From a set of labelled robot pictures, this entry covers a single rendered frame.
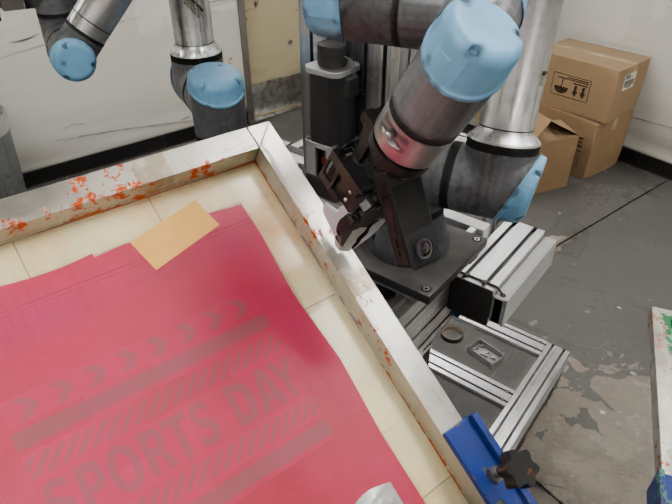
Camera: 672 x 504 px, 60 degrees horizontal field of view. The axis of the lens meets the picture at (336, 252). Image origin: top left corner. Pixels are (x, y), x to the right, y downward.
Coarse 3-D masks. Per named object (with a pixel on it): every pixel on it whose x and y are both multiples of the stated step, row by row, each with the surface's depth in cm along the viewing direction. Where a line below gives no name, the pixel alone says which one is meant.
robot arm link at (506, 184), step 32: (544, 0) 82; (544, 32) 84; (544, 64) 86; (512, 96) 87; (480, 128) 92; (512, 128) 89; (480, 160) 91; (512, 160) 89; (544, 160) 91; (448, 192) 95; (480, 192) 92; (512, 192) 90
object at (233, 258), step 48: (240, 240) 77; (144, 288) 70; (192, 288) 72; (240, 288) 74; (288, 288) 76; (144, 336) 67; (288, 336) 73; (336, 384) 73; (336, 432) 70; (288, 480) 66; (336, 480) 67; (384, 480) 69
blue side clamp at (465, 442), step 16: (464, 416) 73; (448, 432) 70; (464, 432) 70; (480, 432) 71; (464, 448) 69; (480, 448) 70; (496, 448) 70; (464, 464) 69; (480, 464) 69; (496, 464) 70; (480, 480) 68; (496, 496) 68; (512, 496) 69; (528, 496) 68
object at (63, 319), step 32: (0, 288) 65; (32, 288) 66; (64, 288) 67; (96, 288) 68; (0, 320) 63; (32, 320) 64; (64, 320) 65; (96, 320) 66; (0, 352) 62; (32, 352) 63; (64, 352) 64; (96, 352) 65; (0, 384) 60; (32, 384) 61; (0, 416) 59; (0, 448) 58; (0, 480) 57
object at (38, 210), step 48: (192, 144) 77; (240, 144) 80; (48, 192) 68; (96, 192) 70; (144, 192) 74; (288, 192) 79; (0, 240) 66; (336, 288) 78; (384, 336) 74; (432, 384) 73; (432, 432) 72
